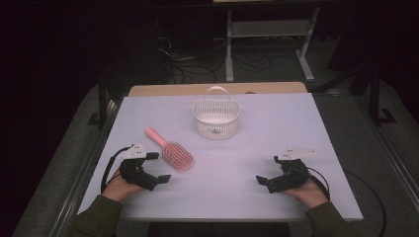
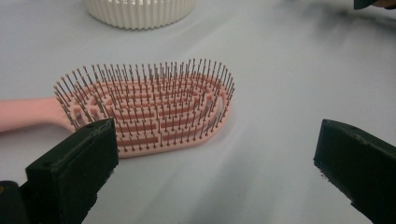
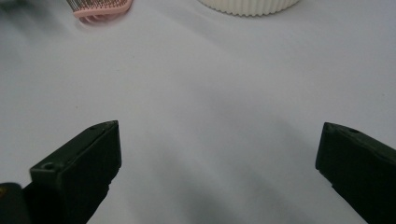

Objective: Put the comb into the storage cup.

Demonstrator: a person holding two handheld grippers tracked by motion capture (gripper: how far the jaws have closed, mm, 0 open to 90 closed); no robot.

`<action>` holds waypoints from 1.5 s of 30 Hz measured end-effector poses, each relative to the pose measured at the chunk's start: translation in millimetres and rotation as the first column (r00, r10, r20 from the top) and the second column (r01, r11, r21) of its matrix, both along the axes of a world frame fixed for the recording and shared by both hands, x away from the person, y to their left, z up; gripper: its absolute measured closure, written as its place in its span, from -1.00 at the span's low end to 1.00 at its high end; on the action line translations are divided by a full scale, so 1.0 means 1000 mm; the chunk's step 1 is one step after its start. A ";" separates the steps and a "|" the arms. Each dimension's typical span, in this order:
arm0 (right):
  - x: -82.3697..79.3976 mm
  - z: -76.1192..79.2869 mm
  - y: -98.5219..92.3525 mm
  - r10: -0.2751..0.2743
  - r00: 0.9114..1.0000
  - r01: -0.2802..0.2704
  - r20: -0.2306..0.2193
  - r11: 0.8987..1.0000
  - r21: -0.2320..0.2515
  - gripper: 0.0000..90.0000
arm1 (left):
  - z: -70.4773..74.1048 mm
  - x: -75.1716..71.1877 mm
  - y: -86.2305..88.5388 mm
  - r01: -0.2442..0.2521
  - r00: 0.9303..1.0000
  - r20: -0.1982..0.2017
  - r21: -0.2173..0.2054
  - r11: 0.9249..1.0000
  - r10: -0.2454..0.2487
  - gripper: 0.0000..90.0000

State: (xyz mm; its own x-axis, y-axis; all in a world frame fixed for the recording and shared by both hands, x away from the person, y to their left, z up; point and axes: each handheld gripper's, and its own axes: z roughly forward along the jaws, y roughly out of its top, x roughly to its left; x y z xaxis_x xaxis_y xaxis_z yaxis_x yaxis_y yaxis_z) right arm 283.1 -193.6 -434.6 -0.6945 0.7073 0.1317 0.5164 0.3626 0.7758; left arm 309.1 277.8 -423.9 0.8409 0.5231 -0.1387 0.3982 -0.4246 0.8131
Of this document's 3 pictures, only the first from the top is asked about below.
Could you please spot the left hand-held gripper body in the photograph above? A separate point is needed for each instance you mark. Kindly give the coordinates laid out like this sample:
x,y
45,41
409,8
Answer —
x,y
133,171

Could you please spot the person's left hand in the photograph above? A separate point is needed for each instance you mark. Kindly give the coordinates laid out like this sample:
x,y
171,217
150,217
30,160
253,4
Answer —
x,y
120,189

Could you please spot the metal rail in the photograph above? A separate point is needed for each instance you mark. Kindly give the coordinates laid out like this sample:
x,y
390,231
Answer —
x,y
87,164
395,161

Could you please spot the white metal stand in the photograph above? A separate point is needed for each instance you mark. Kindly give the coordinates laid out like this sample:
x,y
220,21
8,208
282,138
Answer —
x,y
268,29

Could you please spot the black metal stand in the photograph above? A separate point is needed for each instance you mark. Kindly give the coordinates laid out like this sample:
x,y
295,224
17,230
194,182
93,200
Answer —
x,y
375,98

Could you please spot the person's right hand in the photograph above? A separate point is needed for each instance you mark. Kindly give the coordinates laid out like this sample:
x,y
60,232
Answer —
x,y
309,194

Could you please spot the pink hairbrush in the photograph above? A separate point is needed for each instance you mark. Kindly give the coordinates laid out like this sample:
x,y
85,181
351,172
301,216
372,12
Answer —
x,y
176,156

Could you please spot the white plastic basket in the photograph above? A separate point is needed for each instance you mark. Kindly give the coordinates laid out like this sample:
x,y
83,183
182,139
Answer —
x,y
216,123

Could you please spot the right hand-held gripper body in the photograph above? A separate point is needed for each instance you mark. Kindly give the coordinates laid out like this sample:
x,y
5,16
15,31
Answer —
x,y
290,176

